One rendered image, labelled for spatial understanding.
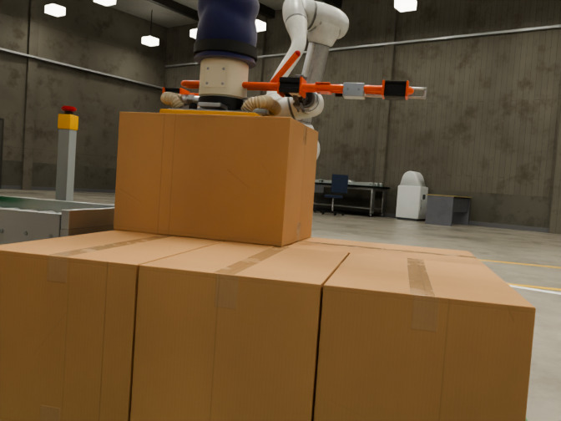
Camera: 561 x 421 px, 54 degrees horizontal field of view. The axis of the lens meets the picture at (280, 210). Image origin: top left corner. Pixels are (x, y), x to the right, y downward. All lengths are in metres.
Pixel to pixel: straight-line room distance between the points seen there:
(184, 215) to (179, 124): 0.30
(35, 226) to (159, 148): 0.46
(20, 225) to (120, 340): 0.77
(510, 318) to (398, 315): 0.20
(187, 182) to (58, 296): 0.66
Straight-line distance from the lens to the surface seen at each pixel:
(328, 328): 1.12
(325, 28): 2.63
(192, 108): 1.91
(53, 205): 2.65
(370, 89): 1.86
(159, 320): 1.22
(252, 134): 1.73
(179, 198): 1.82
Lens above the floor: 0.74
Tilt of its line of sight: 3 degrees down
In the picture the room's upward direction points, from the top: 4 degrees clockwise
